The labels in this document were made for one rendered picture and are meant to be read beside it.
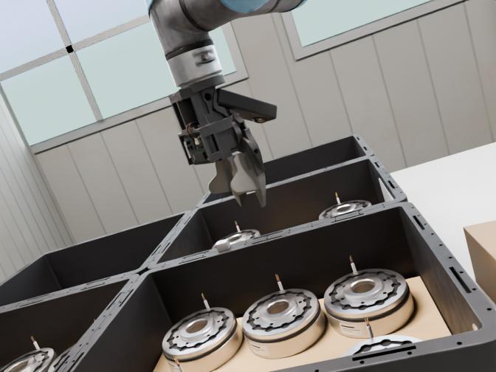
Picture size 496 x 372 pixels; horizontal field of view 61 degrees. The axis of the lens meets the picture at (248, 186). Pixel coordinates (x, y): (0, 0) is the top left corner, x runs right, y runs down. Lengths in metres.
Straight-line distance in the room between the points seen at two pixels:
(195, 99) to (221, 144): 0.07
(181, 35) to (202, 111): 0.11
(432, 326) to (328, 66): 1.87
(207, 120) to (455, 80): 1.89
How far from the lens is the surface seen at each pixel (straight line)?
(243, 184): 0.64
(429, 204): 1.21
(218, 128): 0.62
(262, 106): 0.69
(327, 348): 0.53
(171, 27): 0.63
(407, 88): 2.34
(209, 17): 0.60
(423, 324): 0.53
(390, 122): 2.33
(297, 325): 0.52
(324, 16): 2.26
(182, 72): 0.63
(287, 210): 0.89
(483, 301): 0.37
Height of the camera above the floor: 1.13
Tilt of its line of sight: 12 degrees down
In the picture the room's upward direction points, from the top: 19 degrees counter-clockwise
